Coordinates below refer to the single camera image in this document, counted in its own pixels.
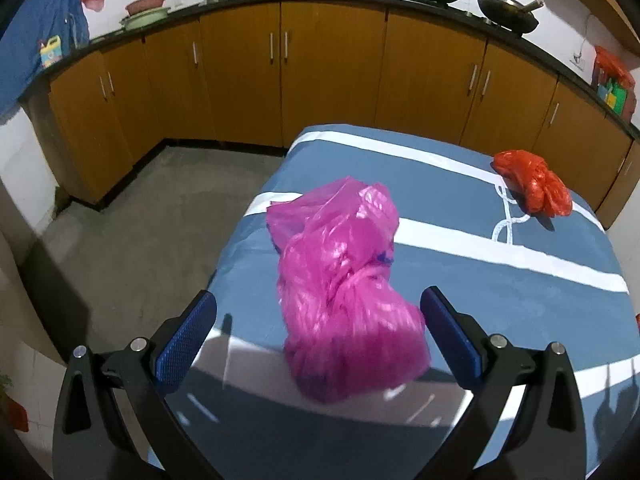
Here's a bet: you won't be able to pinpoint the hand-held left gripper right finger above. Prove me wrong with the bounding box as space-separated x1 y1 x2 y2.
419 286 587 480

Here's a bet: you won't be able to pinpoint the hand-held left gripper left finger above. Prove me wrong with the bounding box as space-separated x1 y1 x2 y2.
52 290 223 480

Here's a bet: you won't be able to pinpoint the magenta plastic bag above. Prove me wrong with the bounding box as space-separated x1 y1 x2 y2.
265 176 432 405

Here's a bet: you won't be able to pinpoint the blue white-striped tablecloth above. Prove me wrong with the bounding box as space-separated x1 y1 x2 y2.
147 122 632 480

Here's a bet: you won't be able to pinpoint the small red plastic bag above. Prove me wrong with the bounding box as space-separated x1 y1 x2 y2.
492 150 573 219

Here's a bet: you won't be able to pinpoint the wooden base cabinets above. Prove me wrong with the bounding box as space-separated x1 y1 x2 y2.
47 2 640 231

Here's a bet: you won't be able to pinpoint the red bag with colourful packets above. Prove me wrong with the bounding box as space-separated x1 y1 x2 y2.
591 45 637 122

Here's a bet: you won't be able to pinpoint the yellow and blue bottle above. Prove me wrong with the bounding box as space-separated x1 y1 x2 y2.
39 35 63 71

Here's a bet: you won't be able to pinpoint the green bowl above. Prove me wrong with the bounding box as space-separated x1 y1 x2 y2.
119 7 172 31

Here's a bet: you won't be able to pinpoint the black wok with lid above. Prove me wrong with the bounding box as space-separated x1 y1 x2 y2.
476 0 545 36

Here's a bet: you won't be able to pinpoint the pink bowl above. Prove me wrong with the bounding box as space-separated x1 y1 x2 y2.
125 0 168 17

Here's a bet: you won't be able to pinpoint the blue hanging cloth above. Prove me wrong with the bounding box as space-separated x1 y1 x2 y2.
0 0 91 118

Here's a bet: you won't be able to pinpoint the red object by wall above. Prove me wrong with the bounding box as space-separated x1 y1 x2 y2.
7 399 29 433

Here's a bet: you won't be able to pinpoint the white cable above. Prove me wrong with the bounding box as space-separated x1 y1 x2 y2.
575 12 601 56

